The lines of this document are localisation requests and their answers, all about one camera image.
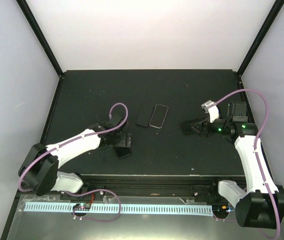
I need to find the silver edged smartphone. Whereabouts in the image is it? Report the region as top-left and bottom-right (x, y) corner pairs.
(149, 104), (168, 129)

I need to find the black smartphone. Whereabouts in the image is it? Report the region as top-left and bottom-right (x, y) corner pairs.
(114, 147), (131, 159)
(136, 103), (154, 128)

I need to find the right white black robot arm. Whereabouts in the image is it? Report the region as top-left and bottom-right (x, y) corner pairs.
(180, 100), (284, 229)

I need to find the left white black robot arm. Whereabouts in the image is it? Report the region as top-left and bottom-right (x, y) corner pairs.
(18, 114), (132, 200)

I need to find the black table mat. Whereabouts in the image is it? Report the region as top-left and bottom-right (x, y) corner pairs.
(43, 69), (244, 177)

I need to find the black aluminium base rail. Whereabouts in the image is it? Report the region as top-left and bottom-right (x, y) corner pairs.
(19, 174), (257, 201)

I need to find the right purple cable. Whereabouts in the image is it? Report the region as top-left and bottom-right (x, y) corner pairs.
(211, 88), (282, 238)

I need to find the light blue slotted cable duct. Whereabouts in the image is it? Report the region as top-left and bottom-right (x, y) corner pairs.
(24, 202), (213, 217)

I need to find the right black frame post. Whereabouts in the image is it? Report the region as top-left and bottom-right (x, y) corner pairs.
(237, 0), (284, 77)

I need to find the black frame post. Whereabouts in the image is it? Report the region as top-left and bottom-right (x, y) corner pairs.
(237, 0), (284, 77)
(15, 0), (64, 79)

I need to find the left black frame post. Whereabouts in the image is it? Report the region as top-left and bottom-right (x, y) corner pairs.
(15, 0), (64, 79)

